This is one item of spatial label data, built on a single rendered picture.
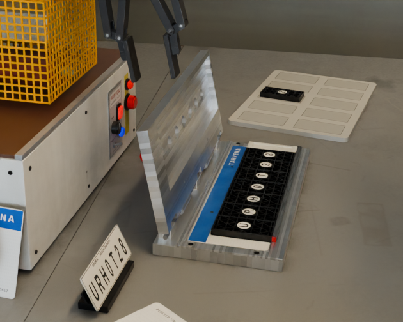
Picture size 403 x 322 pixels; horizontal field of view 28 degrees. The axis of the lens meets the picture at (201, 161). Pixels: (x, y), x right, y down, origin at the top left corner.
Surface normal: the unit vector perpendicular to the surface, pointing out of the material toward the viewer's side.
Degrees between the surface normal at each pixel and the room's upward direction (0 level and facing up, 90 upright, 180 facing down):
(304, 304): 0
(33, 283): 0
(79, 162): 90
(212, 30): 90
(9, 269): 69
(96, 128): 90
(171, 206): 79
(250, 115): 0
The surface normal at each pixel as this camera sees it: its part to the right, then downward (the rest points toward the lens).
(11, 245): -0.25, 0.04
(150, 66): 0.02, -0.91
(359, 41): -0.14, 0.40
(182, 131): 0.96, -0.07
